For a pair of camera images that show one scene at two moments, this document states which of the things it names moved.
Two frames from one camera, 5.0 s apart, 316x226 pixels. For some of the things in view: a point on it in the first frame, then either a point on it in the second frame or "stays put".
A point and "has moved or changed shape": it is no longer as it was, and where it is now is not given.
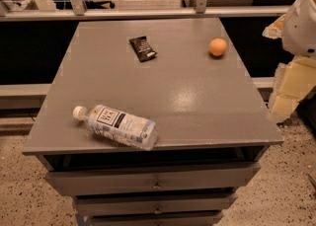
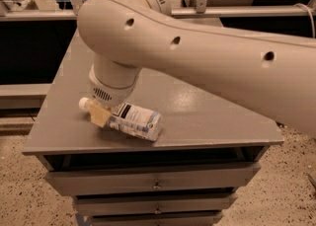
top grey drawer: (151, 179) stays put
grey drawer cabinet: (185, 75) stays put
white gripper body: (301, 32) → (110, 94)
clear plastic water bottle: (131, 130) has moved or changed shape
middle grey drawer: (102, 206) stays put
